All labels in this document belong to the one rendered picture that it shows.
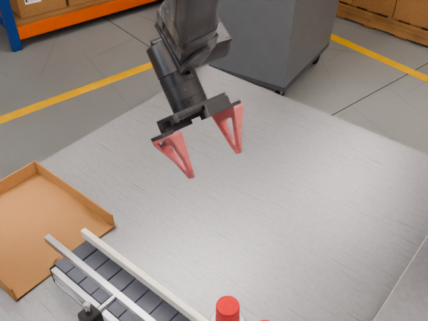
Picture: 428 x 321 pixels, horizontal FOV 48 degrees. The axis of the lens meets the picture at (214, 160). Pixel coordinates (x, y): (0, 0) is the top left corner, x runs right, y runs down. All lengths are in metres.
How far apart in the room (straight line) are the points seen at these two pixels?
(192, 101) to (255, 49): 2.19
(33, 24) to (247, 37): 1.72
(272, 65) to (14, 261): 2.10
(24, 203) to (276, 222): 0.61
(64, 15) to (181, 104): 3.29
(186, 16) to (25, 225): 0.76
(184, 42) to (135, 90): 2.59
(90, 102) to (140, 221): 2.06
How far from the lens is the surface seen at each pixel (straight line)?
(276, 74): 2.90
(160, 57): 0.72
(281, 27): 2.75
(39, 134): 2.94
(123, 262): 0.96
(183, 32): 0.60
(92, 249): 1.03
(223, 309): 0.68
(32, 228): 1.18
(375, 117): 3.06
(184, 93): 0.72
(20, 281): 1.09
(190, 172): 0.72
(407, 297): 1.00
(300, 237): 1.11
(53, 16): 3.97
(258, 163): 1.28
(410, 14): 3.98
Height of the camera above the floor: 1.65
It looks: 40 degrees down
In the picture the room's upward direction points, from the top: straight up
